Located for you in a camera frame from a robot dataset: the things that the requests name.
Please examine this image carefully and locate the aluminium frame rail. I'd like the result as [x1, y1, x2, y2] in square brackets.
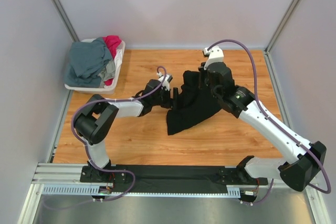
[31, 163, 86, 184]

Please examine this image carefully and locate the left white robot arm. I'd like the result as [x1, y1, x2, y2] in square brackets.
[71, 80, 179, 183]

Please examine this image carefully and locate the corner aluminium post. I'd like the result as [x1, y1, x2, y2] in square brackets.
[265, 0, 301, 54]
[51, 0, 79, 41]

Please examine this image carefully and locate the light grey t-shirt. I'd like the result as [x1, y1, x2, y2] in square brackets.
[98, 60, 116, 88]

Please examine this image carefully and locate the pink red t-shirt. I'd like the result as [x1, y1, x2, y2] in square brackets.
[102, 35, 122, 59]

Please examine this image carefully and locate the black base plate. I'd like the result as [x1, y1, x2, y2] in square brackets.
[79, 163, 133, 184]
[219, 167, 268, 186]

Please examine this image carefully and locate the left corner aluminium post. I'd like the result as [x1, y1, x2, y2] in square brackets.
[51, 0, 79, 41]

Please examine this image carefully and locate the right corner aluminium post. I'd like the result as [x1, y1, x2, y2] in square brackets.
[265, 0, 301, 54]

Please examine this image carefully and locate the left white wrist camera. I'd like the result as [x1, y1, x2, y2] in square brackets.
[157, 72, 173, 91]

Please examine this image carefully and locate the black t-shirt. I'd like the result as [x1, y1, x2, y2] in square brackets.
[166, 70, 221, 135]

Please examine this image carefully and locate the white laundry basket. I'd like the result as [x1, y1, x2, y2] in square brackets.
[64, 40, 125, 94]

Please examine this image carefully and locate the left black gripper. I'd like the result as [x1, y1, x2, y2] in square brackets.
[151, 87, 184, 110]

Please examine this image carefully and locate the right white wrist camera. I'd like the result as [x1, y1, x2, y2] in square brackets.
[203, 46, 224, 70]

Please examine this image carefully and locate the white t-shirt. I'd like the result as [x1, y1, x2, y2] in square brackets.
[104, 42, 125, 93]

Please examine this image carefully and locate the teal grey t-shirt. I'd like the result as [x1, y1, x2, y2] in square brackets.
[64, 37, 112, 88]

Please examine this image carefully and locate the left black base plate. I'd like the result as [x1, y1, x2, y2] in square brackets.
[79, 163, 133, 184]

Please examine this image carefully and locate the slotted grey cable duct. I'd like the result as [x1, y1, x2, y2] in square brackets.
[42, 184, 240, 199]

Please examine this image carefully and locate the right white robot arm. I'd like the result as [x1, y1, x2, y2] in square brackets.
[198, 62, 327, 191]

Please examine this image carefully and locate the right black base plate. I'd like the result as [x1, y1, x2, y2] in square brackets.
[219, 167, 268, 186]

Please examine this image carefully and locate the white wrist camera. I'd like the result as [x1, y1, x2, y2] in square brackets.
[157, 72, 173, 91]
[203, 46, 224, 70]

